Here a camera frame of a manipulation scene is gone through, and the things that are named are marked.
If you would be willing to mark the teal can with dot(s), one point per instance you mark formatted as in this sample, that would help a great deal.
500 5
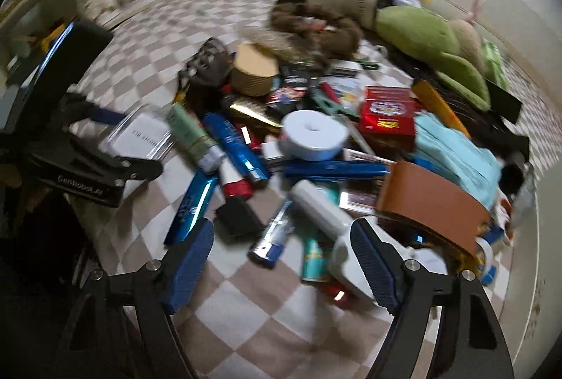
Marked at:
316 258

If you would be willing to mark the green wipes packet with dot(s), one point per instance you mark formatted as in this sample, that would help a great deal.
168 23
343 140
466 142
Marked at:
494 58

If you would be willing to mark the small black box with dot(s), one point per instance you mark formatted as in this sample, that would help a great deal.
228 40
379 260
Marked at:
505 100

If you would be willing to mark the black snack packet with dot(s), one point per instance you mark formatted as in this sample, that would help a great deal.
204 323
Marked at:
295 74

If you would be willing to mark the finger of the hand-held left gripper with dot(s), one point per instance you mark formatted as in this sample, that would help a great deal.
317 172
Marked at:
103 115
131 168

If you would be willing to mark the black knit cloth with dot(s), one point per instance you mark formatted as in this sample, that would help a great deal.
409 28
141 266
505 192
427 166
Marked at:
483 120

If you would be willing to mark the black sponge block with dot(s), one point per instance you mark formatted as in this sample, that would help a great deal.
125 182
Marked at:
237 216

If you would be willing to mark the pink bunny toy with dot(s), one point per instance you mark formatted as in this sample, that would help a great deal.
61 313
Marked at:
476 8

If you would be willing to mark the white round box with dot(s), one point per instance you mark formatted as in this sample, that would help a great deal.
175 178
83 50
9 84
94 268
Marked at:
307 142

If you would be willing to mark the white plastic bottle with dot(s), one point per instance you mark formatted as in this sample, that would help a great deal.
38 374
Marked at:
320 203

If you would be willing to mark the shiny blue tube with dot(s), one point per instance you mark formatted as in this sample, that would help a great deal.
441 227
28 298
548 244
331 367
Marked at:
232 146

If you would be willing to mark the pink card case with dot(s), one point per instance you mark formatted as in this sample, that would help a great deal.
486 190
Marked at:
360 200

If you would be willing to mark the green plastic clip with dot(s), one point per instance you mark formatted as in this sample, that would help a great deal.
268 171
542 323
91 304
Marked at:
331 104

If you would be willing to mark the white charger plug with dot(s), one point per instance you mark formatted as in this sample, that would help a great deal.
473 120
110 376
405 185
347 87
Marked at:
272 153

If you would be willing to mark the green plush toy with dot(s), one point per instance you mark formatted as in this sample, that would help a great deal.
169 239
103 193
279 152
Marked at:
417 32

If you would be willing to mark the blue foil packet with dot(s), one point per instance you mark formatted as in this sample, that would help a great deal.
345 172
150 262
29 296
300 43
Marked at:
191 207

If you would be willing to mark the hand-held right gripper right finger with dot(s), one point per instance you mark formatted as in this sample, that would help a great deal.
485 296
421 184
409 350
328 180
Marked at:
373 269

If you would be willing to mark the red and white tube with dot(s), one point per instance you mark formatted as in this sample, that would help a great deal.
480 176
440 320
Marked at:
235 186

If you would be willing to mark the white storage container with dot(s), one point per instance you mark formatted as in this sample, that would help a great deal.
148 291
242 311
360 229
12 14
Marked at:
544 229

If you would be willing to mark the beige fuzzy plush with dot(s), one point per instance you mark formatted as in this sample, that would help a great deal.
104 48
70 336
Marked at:
467 41

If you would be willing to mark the small red tube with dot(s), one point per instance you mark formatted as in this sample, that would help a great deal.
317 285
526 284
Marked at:
340 295

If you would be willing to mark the grey shaggy fur piece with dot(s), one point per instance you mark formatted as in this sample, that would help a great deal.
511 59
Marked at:
272 43

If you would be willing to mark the black cylinder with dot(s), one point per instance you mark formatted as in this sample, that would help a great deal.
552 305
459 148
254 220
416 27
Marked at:
511 179

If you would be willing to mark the long blue case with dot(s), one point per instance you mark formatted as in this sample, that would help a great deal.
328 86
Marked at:
333 169

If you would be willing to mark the clear plastic case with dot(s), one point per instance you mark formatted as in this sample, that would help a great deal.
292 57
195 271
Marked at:
136 137

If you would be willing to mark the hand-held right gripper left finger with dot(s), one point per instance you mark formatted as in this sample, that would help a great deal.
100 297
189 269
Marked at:
189 265

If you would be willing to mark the red cardboard box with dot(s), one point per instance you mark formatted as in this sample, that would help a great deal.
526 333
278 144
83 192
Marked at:
386 111

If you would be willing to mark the brown leather wallet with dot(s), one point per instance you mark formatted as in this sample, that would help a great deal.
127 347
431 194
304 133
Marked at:
430 203

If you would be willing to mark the white tape roll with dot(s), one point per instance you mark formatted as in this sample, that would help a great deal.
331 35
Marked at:
485 249

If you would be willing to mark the black pouch with metal studs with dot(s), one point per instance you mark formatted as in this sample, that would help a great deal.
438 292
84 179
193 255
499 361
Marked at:
210 71

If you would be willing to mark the pale green tube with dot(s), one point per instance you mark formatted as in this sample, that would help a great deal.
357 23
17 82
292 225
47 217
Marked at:
189 128

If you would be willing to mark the gold and black tube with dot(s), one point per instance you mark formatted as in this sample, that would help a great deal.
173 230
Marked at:
250 111

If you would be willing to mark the white plastic device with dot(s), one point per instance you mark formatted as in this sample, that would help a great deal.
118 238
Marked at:
344 260

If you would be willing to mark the stack of blue face masks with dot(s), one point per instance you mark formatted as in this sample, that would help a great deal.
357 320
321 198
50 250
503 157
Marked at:
456 159

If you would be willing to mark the checkered bed blanket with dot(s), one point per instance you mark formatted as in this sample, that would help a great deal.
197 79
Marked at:
145 36

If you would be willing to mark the brown fur wreath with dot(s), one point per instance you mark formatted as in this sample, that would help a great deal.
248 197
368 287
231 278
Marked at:
333 32

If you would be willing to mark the orange comb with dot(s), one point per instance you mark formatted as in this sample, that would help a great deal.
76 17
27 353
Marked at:
434 102

